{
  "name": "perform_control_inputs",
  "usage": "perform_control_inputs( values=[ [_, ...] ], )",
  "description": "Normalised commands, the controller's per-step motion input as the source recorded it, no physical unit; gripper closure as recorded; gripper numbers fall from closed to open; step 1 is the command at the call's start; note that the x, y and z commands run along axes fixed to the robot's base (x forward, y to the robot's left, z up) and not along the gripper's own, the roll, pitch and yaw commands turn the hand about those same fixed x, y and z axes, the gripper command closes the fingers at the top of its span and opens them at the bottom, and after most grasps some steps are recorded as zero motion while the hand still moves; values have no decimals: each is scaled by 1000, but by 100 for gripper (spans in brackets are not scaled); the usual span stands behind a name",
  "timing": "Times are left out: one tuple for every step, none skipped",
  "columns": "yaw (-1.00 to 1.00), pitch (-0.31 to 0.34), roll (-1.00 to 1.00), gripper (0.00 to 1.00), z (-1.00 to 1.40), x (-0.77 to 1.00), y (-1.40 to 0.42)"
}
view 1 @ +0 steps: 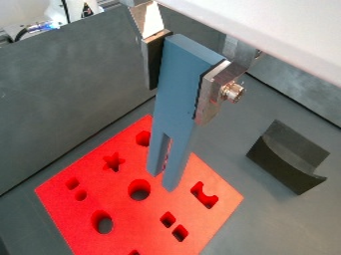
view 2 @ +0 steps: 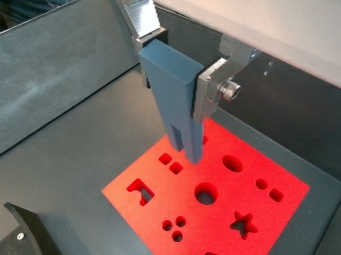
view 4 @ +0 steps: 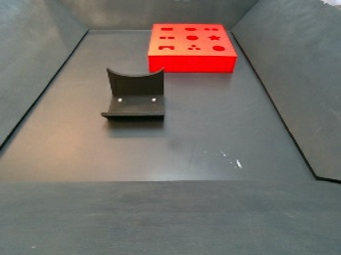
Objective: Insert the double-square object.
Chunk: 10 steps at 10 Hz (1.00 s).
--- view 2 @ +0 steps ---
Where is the black curved bracket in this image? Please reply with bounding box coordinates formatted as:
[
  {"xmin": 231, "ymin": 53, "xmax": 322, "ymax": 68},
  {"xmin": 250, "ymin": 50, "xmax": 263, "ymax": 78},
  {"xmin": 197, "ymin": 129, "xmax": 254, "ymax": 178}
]
[{"xmin": 0, "ymin": 202, "xmax": 61, "ymax": 255}]

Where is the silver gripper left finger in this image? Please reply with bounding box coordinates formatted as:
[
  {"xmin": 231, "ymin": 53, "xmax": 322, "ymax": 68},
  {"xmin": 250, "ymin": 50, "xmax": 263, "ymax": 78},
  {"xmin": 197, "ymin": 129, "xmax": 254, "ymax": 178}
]
[{"xmin": 116, "ymin": 0, "xmax": 168, "ymax": 51}]

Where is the blue double-square peg block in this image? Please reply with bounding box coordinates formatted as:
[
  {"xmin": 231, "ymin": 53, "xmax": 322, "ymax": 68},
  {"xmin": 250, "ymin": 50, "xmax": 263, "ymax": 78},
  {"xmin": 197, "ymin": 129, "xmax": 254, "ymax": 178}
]
[{"xmin": 139, "ymin": 40, "xmax": 203, "ymax": 163}]

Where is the dark bin back panel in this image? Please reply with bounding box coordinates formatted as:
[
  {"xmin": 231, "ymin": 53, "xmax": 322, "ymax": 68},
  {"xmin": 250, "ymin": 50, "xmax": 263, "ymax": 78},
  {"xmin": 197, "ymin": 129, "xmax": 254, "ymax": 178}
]
[{"xmin": 156, "ymin": 0, "xmax": 341, "ymax": 180}]

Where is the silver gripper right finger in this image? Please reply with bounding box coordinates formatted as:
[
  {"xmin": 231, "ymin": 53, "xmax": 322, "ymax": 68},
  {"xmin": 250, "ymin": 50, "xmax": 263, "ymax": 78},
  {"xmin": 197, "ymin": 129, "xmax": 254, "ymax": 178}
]
[{"xmin": 192, "ymin": 35, "xmax": 258, "ymax": 124}]

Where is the red foam shape board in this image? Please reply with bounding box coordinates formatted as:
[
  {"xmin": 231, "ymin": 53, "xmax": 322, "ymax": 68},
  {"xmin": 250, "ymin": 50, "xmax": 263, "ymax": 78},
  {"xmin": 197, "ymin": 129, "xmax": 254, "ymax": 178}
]
[{"xmin": 102, "ymin": 121, "xmax": 308, "ymax": 255}]

